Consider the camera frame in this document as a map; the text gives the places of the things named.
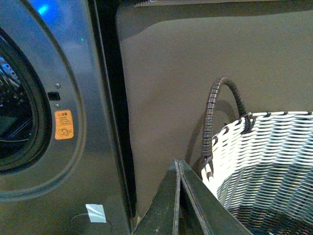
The grey fabric-covered cabinet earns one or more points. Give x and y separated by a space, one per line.
174 50

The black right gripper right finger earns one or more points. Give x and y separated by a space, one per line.
203 214

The dark brown basket handle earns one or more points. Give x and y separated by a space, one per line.
207 133

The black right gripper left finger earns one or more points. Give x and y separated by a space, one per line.
162 217

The silver tape patch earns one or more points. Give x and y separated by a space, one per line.
96 213

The orange warning sticker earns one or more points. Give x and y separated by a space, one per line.
64 125

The white woven laundry basket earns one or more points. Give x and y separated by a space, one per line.
264 178

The grey front-load washing machine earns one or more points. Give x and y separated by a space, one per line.
51 59

